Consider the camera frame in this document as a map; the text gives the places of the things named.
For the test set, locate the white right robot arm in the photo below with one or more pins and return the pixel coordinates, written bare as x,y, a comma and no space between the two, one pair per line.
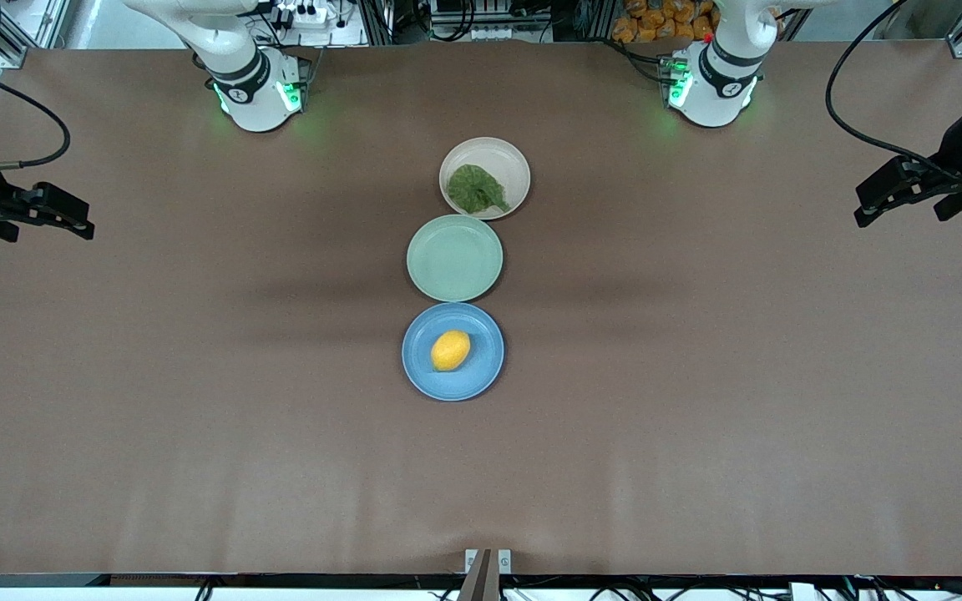
255,100

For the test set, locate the blue round plate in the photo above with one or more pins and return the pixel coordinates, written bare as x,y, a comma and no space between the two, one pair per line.
481,371

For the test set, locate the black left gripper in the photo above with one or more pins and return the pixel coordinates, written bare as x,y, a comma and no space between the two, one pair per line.
958,159

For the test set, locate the beige round plate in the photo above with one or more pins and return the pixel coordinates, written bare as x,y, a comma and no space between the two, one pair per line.
508,163

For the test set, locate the metal table edge bracket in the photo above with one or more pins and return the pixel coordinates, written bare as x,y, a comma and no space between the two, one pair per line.
488,568

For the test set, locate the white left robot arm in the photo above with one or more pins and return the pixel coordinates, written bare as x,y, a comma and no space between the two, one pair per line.
719,92

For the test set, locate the orange snack bags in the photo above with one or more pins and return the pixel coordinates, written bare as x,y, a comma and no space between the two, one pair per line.
660,21

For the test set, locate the white power strip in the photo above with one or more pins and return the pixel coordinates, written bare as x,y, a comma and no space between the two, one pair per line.
306,14

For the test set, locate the light green round plate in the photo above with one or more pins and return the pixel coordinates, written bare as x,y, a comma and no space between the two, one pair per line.
454,257

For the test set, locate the yellow lemon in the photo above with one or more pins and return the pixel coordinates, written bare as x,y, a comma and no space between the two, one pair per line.
451,350

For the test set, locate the green lettuce leaf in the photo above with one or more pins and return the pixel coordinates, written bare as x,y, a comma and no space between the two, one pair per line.
474,189

